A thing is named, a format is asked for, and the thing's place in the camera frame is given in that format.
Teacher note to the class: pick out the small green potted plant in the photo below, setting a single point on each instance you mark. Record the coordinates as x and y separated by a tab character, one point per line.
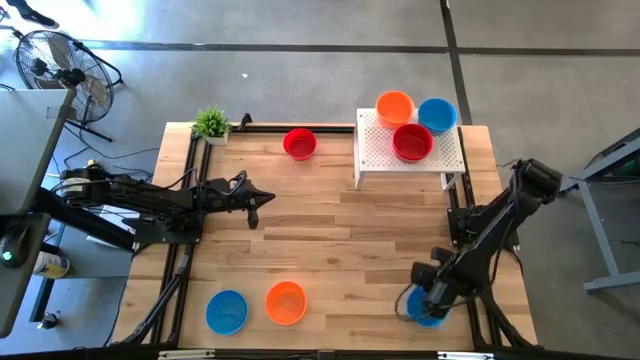
212	122

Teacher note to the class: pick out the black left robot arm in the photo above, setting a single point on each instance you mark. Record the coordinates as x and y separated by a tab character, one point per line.
150	197

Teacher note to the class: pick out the black aluminium table frame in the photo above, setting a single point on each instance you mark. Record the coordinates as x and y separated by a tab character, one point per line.
300	129

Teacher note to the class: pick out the black device with green light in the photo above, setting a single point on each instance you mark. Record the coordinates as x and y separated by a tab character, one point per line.
12	247

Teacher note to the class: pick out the light grey desk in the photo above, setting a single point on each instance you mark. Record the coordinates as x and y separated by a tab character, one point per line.
27	150

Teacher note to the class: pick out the black floor fan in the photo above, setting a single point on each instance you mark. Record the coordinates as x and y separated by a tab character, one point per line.
70	76

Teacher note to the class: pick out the white labelled can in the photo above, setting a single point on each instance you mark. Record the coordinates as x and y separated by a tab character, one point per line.
50	265

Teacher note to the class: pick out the blue plastic mini bowl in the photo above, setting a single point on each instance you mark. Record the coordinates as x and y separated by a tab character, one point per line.
437	116
415	307
226	312

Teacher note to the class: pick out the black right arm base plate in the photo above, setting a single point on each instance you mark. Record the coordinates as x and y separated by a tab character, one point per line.
457	225

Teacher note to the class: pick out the black curved bracket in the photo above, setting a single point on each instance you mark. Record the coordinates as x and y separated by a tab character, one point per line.
245	121

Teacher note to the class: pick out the silver aluminium profile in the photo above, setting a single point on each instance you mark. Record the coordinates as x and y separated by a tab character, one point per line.
465	356
185	355

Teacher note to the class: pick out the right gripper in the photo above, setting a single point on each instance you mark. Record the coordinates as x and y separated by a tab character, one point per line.
440	285

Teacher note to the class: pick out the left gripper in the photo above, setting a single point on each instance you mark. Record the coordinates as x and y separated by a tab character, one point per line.
232	195

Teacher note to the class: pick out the black support beam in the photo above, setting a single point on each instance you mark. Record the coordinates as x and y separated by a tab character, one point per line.
90	225

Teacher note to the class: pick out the white perforated metal shelf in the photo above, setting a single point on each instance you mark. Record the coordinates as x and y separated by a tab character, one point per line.
375	160

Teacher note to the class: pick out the yellow power adapter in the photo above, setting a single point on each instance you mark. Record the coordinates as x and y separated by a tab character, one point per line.
92	163

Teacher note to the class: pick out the grey metal table stand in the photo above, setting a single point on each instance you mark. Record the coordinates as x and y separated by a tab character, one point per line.
597	227

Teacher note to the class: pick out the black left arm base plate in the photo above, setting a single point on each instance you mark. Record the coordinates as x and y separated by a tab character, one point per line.
165	232

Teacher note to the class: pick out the white flat box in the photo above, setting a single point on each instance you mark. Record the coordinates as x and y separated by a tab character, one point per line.
120	212

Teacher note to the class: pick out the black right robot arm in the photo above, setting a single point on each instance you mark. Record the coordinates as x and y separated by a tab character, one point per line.
500	225

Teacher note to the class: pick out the person's foot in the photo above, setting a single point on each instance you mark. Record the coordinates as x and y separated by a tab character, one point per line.
35	17

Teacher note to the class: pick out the black caster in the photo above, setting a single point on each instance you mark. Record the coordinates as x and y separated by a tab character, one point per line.
48	321

